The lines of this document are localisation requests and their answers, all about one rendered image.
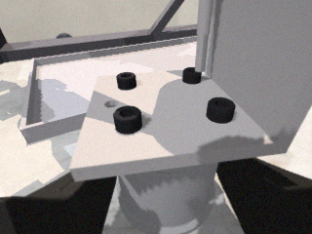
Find blue electric screwdriver barrel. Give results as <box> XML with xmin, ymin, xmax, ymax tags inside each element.
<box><xmin>195</xmin><ymin>0</ymin><xmax>214</xmax><ymax>72</ymax></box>

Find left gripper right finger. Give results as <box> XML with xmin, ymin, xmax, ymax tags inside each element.
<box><xmin>216</xmin><ymin>157</ymin><xmax>312</xmax><ymax>234</ymax></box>

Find grey l-shaped metal bracket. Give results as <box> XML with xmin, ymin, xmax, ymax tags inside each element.
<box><xmin>69</xmin><ymin>0</ymin><xmax>312</xmax><ymax>181</ymax></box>

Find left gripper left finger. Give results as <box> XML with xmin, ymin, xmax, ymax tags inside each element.
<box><xmin>0</xmin><ymin>172</ymin><xmax>117</xmax><ymax>234</ymax></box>

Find black screw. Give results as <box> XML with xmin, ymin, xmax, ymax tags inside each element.
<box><xmin>206</xmin><ymin>97</ymin><xmax>236</xmax><ymax>124</ymax></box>
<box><xmin>116</xmin><ymin>72</ymin><xmax>137</xmax><ymax>90</ymax></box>
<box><xmin>182</xmin><ymin>67</ymin><xmax>202</xmax><ymax>84</ymax></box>
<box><xmin>113</xmin><ymin>105</ymin><xmax>142</xmax><ymax>135</ymax></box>

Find grey cylinder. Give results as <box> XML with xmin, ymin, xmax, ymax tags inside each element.
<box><xmin>117</xmin><ymin>162</ymin><xmax>219</xmax><ymax>234</ymax></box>

